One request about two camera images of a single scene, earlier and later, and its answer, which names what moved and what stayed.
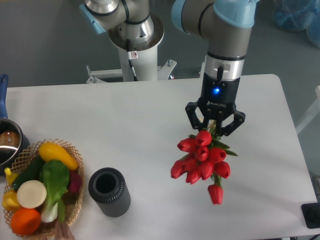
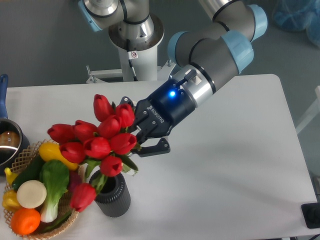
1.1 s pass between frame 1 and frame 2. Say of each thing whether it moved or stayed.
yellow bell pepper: stayed
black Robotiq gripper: moved
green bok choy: stayed
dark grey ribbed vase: stayed
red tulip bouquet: moved
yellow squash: stayed
